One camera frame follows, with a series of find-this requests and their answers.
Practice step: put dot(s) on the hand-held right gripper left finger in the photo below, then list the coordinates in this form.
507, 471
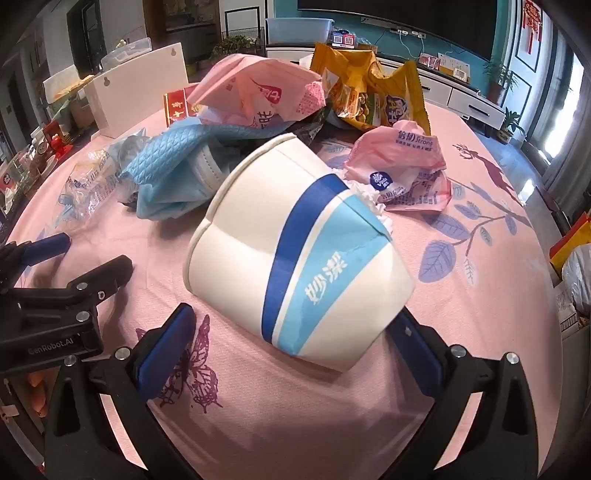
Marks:
166, 350

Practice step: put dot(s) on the orange yellow bag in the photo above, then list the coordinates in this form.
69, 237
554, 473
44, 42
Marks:
570, 244

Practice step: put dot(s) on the pink printed tablecloth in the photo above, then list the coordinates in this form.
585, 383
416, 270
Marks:
461, 300

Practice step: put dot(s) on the white face mask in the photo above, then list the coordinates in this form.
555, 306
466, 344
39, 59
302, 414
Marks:
207, 164

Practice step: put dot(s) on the white blue striped paper cup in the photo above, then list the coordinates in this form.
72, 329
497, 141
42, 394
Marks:
240, 240

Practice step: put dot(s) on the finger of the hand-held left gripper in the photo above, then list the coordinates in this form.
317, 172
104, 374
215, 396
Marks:
106, 274
46, 247

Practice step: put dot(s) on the tall potted plant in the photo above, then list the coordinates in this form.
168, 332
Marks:
498, 78

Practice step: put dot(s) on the clear plastic bag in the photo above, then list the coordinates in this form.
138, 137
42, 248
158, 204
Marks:
92, 180

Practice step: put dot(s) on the small potted plant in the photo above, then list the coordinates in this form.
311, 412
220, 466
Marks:
510, 124

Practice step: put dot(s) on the red packets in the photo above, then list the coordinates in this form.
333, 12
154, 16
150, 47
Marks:
427, 61

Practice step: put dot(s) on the blue face mask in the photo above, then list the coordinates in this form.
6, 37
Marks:
171, 203

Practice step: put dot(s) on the crumpled white tissue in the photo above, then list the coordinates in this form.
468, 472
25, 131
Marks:
369, 198

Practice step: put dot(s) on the white television cabinet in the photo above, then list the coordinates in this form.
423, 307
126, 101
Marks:
461, 99

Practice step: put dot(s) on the bushy potted plant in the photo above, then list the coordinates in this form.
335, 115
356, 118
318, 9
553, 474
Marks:
235, 46

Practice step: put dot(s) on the yellow snack bag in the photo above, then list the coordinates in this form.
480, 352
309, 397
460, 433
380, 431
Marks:
392, 101

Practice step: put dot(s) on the grey curtain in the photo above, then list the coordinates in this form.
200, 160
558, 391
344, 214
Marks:
565, 129

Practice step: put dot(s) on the red knot ornament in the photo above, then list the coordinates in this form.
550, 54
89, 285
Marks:
532, 23

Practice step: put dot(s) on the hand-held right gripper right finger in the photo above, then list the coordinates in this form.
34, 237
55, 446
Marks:
415, 350

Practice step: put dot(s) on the small pink tissue wrapper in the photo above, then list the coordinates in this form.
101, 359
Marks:
397, 147

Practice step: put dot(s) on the large pink tissue wrapper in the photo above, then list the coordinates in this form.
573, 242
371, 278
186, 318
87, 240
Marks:
240, 78

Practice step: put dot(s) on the black television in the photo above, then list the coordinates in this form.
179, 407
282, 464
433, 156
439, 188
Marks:
397, 18

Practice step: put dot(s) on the white yellow box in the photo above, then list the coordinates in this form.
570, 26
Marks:
455, 64

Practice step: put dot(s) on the clear plastic container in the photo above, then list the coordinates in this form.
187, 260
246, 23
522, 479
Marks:
124, 50
67, 81

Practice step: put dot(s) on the person's left hand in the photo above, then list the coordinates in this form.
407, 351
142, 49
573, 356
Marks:
39, 392

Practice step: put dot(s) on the translucent storage bin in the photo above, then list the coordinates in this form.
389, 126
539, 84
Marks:
300, 30

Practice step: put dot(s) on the blue textured cloth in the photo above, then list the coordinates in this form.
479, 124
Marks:
161, 152

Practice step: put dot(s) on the red box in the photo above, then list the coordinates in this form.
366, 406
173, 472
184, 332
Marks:
178, 108

